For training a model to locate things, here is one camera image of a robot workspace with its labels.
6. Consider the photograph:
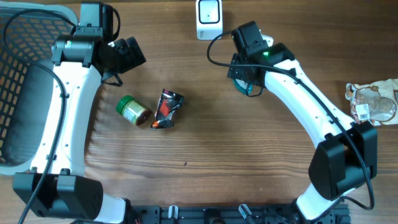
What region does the blue mouthwash bottle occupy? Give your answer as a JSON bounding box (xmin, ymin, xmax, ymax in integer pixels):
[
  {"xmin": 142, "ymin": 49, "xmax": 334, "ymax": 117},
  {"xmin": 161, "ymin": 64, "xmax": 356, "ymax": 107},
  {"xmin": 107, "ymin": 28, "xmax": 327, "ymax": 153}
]
[{"xmin": 233, "ymin": 79, "xmax": 252, "ymax": 95}]

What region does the green lid jar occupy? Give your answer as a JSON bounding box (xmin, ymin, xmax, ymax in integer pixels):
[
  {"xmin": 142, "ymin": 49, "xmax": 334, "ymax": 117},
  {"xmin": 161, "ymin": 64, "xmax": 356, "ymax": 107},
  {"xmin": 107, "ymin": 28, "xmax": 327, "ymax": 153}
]
[{"xmin": 116, "ymin": 95, "xmax": 152, "ymax": 126}]

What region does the hex wrench set packet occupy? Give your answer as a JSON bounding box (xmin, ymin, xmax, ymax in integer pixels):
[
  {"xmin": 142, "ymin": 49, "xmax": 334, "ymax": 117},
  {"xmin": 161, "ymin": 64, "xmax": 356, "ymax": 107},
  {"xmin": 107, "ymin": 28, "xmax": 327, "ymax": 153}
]
[{"xmin": 150, "ymin": 89, "xmax": 184, "ymax": 129}]

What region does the cookie snack pouch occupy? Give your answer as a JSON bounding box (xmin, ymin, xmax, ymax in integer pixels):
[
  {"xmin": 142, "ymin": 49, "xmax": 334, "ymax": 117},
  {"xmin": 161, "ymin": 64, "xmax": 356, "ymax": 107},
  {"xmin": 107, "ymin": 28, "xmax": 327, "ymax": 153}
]
[{"xmin": 345, "ymin": 79, "xmax": 397, "ymax": 126}]

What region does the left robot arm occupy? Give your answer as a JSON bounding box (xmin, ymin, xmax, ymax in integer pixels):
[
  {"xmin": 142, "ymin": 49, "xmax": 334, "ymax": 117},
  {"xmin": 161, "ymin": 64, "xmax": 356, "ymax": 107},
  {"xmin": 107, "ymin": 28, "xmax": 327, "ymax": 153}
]
[{"xmin": 12, "ymin": 2, "xmax": 146, "ymax": 223}]

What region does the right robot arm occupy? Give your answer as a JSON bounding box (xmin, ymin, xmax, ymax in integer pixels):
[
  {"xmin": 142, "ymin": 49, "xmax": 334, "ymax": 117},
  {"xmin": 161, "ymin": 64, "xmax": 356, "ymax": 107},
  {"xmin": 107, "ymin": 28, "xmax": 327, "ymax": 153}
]
[{"xmin": 227, "ymin": 21, "xmax": 377, "ymax": 223}]

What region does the white barcode scanner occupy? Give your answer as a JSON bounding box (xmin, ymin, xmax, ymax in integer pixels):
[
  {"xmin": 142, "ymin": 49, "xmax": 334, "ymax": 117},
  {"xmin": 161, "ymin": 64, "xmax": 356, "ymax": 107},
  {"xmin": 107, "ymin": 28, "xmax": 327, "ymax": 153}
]
[{"xmin": 195, "ymin": 0, "xmax": 223, "ymax": 40}]

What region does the grey plastic mesh basket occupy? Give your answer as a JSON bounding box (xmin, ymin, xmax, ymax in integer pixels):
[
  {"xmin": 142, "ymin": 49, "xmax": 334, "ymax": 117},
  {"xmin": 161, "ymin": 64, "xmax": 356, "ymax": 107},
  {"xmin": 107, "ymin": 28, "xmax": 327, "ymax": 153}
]
[{"xmin": 1, "ymin": 1, "xmax": 78, "ymax": 175}]

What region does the right camera cable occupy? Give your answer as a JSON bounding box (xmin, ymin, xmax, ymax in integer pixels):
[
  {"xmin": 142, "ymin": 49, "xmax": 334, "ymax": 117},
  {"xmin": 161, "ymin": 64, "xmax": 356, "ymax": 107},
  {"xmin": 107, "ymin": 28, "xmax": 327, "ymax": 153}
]
[{"xmin": 206, "ymin": 30, "xmax": 376, "ymax": 218}]

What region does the camera cable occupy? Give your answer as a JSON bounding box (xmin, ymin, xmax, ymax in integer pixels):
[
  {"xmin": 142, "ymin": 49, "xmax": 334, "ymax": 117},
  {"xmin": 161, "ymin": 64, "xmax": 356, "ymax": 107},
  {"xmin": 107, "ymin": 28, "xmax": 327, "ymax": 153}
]
[
  {"xmin": 2, "ymin": 8, "xmax": 78, "ymax": 224},
  {"xmin": 206, "ymin": 30, "xmax": 376, "ymax": 218}
]

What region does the left camera cable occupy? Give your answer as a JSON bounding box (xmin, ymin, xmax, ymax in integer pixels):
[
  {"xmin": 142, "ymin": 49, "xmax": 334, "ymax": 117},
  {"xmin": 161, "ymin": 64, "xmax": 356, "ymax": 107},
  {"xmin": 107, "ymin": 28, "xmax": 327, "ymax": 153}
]
[{"xmin": 2, "ymin": 8, "xmax": 78, "ymax": 224}]

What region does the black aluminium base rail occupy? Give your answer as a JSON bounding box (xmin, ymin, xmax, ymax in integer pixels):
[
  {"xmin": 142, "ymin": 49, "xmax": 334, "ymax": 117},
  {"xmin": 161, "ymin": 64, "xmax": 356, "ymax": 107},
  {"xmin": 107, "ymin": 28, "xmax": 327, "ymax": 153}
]
[{"xmin": 124, "ymin": 203, "xmax": 352, "ymax": 224}]

